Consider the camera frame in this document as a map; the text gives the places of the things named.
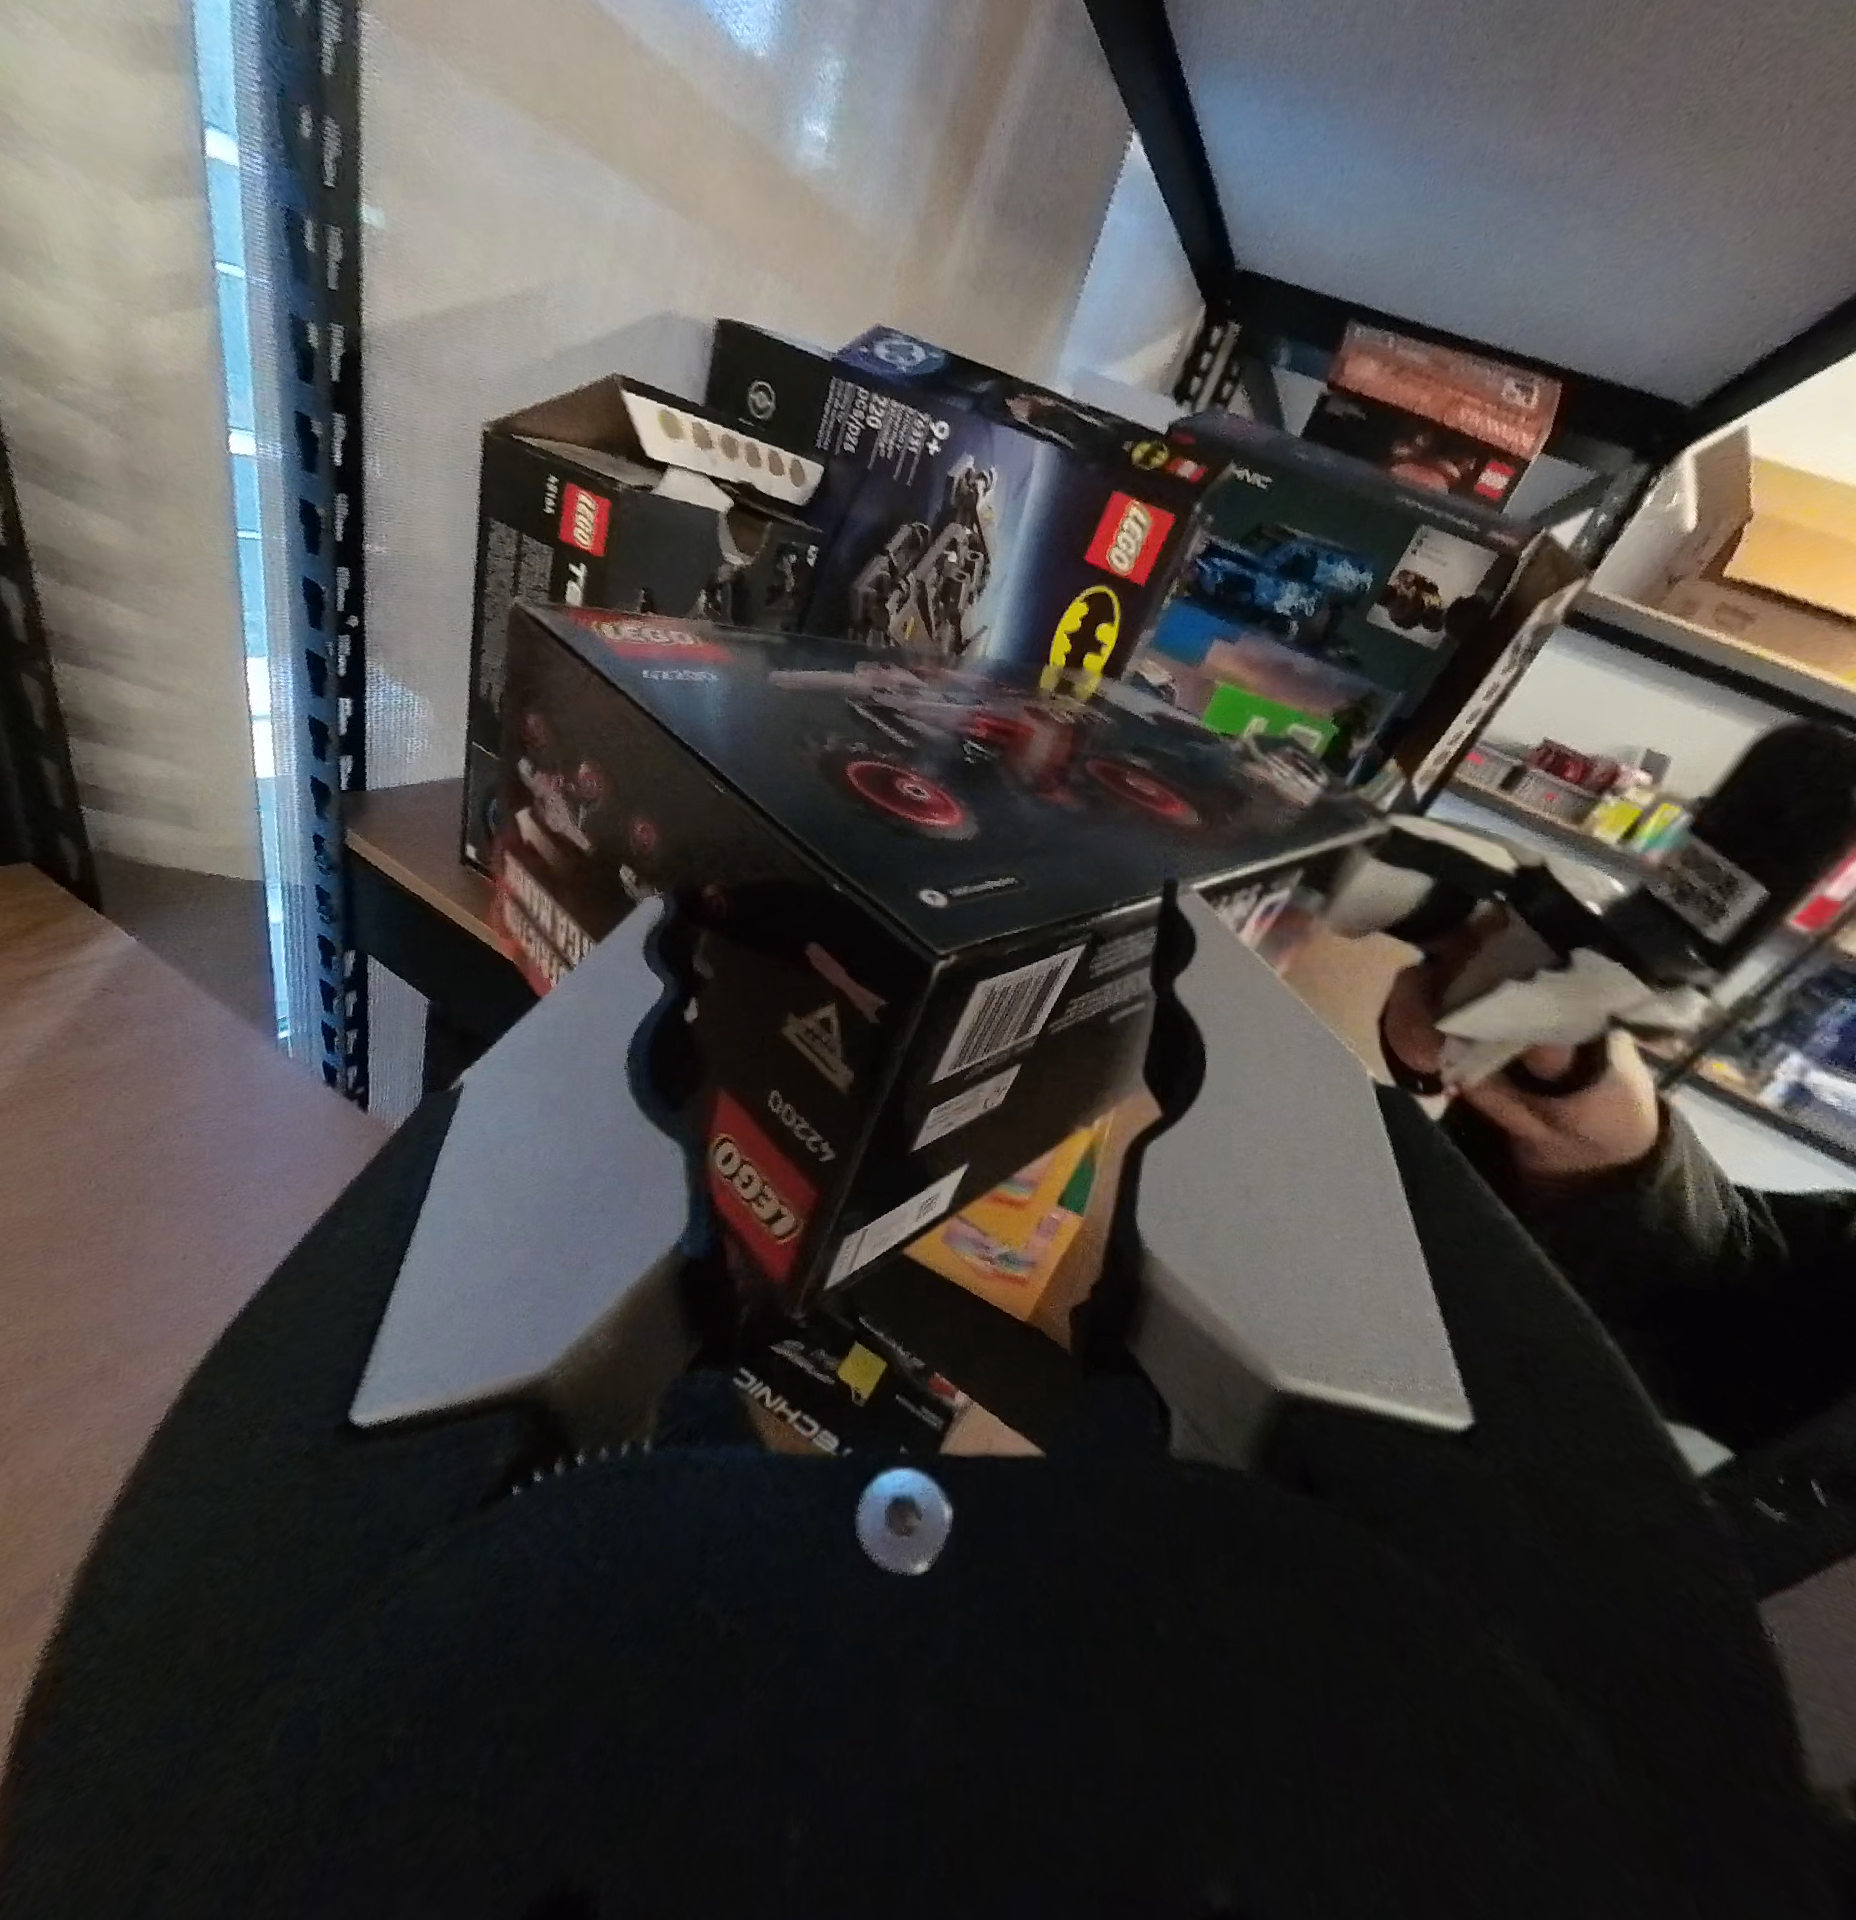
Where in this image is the small black lego box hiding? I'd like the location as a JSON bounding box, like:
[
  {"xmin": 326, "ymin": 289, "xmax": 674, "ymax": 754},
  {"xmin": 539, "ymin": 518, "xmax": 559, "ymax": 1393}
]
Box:
[{"xmin": 725, "ymin": 1305, "xmax": 980, "ymax": 1461}]

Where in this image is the dark red lego box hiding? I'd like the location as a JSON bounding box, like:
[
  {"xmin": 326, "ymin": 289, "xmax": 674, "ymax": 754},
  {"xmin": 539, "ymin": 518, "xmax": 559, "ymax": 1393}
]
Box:
[{"xmin": 1299, "ymin": 319, "xmax": 1565, "ymax": 506}]

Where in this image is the yellow lego box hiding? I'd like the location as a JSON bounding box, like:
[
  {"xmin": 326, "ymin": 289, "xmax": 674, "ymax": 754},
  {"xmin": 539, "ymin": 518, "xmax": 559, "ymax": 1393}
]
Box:
[{"xmin": 902, "ymin": 1117, "xmax": 1122, "ymax": 1326}]

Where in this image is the dark green truck lego box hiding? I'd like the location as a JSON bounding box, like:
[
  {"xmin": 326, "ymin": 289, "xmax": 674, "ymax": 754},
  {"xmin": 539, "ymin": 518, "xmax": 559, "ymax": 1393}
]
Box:
[{"xmin": 1144, "ymin": 411, "xmax": 1591, "ymax": 798}]

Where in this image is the open black lego box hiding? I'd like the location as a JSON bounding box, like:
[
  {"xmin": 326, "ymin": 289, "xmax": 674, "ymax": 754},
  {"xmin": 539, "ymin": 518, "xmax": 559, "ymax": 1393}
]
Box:
[{"xmin": 470, "ymin": 376, "xmax": 829, "ymax": 631}]

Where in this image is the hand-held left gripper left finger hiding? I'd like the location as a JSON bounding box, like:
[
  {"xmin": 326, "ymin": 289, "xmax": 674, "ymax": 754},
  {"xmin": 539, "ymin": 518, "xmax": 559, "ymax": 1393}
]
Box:
[{"xmin": 347, "ymin": 896, "xmax": 728, "ymax": 1449}]

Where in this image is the bat logo lego box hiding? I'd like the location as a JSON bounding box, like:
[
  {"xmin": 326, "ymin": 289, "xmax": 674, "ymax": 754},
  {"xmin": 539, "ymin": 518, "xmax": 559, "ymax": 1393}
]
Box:
[{"xmin": 799, "ymin": 326, "xmax": 1222, "ymax": 699}]

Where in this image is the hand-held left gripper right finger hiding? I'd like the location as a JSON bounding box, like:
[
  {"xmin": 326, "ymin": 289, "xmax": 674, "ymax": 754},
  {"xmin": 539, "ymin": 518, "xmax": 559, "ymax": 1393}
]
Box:
[{"xmin": 1077, "ymin": 881, "xmax": 1477, "ymax": 1470}]

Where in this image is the person's right forearm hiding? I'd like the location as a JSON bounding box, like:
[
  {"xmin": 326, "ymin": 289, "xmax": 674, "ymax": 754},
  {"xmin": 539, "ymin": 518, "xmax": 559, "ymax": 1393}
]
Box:
[{"xmin": 1514, "ymin": 1102, "xmax": 1856, "ymax": 1449}]

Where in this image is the shelved stack of toy boxes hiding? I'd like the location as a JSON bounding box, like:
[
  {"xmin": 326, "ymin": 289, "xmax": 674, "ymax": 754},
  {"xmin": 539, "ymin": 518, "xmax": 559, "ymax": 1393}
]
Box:
[{"xmin": 1467, "ymin": 736, "xmax": 1856, "ymax": 1157}]

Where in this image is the person's right hand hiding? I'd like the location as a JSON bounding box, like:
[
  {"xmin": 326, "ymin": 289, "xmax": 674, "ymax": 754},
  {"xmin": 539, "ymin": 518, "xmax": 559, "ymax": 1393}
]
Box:
[{"xmin": 1379, "ymin": 959, "xmax": 1680, "ymax": 1192}]

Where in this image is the brown cardboard box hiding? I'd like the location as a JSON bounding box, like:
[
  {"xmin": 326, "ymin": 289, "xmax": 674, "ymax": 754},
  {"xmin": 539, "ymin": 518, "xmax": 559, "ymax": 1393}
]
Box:
[{"xmin": 1634, "ymin": 427, "xmax": 1856, "ymax": 691}]

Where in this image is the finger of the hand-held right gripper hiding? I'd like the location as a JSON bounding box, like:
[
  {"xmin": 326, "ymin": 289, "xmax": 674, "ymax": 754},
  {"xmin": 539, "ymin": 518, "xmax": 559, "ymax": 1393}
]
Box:
[
  {"xmin": 1429, "ymin": 942, "xmax": 1689, "ymax": 1085},
  {"xmin": 1326, "ymin": 817, "xmax": 1552, "ymax": 950}
]

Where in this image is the black red-wheel lego box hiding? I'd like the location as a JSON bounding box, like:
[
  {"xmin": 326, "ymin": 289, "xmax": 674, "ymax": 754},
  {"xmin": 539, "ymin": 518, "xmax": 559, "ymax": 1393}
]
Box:
[{"xmin": 465, "ymin": 601, "xmax": 1393, "ymax": 1326}]

